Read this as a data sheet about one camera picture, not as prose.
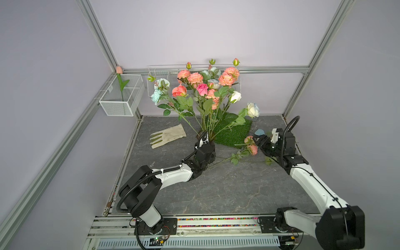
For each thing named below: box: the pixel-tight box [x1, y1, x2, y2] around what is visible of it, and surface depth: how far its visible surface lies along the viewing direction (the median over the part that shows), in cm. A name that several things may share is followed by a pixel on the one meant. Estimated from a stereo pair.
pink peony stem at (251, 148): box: [207, 135, 258, 169], surface depth 98 cm
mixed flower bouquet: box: [146, 57, 261, 142], surface depth 76 cm
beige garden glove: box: [149, 123, 187, 149], surface depth 111 cm
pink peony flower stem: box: [215, 153, 275, 167], surface depth 98 cm
